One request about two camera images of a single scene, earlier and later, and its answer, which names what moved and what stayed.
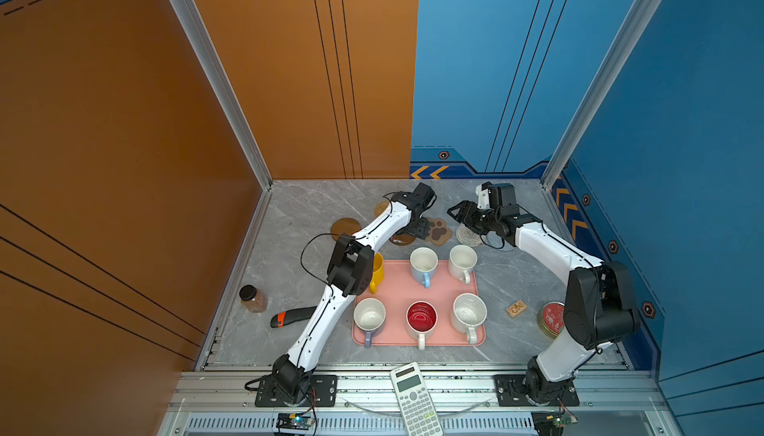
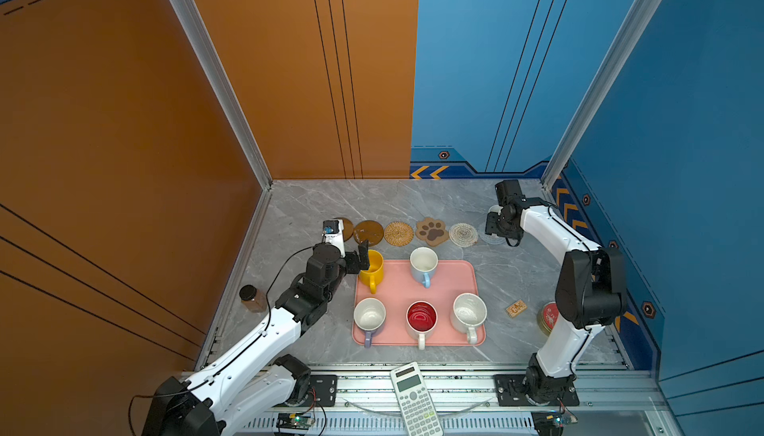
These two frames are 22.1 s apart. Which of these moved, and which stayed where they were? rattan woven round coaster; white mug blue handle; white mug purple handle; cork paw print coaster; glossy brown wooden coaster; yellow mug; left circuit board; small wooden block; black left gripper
Moved: glossy brown wooden coaster; rattan woven round coaster; black left gripper
Stayed: yellow mug; white mug purple handle; left circuit board; small wooden block; white mug blue handle; cork paw print coaster
